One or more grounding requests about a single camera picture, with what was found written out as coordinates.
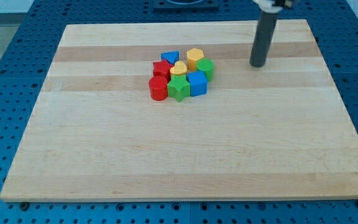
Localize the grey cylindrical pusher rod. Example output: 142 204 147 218
249 11 278 68

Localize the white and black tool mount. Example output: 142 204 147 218
253 0 299 12

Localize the green star block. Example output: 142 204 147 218
167 75 191 101

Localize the red star block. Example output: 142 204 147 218
152 59 173 82

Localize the green cylinder block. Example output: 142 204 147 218
196 58 214 82

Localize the yellow hexagon block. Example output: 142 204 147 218
186 48 204 71

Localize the blue cube block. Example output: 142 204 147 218
187 71 208 96

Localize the yellow heart block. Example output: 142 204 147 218
170 60 188 76

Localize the blue triangle block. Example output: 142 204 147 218
160 50 180 65

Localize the red cylinder block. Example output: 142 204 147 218
149 76 168 101

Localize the wooden board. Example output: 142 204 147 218
0 19 358 202

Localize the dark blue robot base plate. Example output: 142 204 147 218
152 0 219 11

